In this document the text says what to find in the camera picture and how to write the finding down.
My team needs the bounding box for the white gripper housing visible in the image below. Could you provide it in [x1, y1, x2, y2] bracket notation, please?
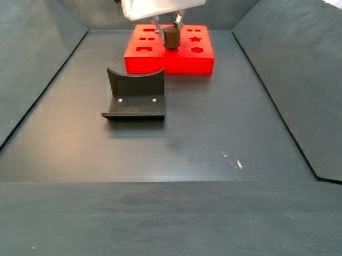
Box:
[122, 0, 207, 21]

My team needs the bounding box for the brown three prong peg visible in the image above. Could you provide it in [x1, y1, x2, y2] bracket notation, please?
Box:
[165, 26, 181, 51]

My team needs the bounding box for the red shape sorter block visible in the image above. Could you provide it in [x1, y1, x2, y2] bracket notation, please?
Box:
[123, 23, 217, 77]

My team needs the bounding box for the black curved holder bracket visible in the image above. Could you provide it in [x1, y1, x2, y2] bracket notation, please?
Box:
[102, 69, 166, 120]

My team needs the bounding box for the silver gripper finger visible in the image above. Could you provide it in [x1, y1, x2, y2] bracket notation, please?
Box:
[174, 10, 183, 30]
[151, 15, 163, 34]

